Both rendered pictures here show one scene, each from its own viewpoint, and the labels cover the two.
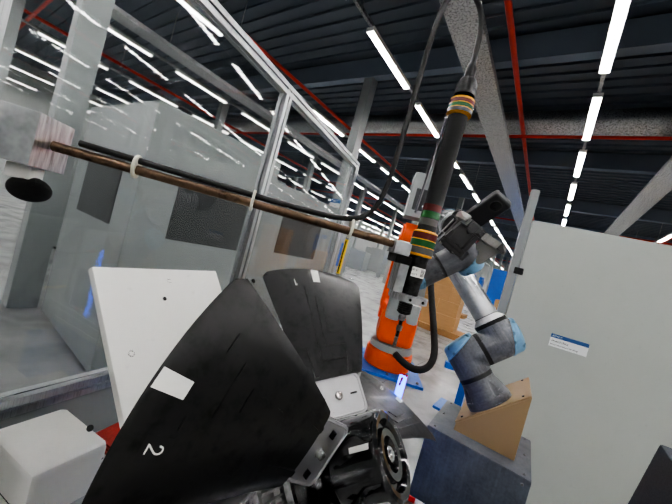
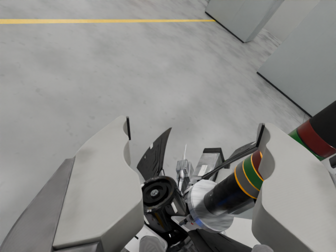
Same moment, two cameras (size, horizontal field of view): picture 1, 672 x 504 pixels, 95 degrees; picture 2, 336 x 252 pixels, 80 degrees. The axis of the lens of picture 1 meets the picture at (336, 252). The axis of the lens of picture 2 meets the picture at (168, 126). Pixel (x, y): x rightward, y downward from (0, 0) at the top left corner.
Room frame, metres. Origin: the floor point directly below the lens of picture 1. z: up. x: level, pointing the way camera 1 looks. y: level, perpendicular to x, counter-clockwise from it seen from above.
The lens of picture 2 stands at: (0.68, -0.31, 1.67)
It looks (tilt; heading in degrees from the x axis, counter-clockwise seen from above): 41 degrees down; 160
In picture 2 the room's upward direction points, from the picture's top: 35 degrees clockwise
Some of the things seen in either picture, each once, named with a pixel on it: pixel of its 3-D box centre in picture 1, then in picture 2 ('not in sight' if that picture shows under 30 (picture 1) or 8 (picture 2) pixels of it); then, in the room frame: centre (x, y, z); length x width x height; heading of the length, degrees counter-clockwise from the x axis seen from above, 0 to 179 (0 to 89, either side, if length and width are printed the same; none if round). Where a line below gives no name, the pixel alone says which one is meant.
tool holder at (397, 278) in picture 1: (409, 272); (236, 193); (0.55, -0.14, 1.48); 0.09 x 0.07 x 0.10; 102
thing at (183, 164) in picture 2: not in sight; (182, 166); (0.23, 0.00, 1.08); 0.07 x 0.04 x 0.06; 168
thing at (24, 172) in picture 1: (30, 184); not in sight; (0.42, 0.43, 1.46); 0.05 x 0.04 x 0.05; 102
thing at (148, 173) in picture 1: (248, 202); not in sight; (0.49, 0.15, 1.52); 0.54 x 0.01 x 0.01; 102
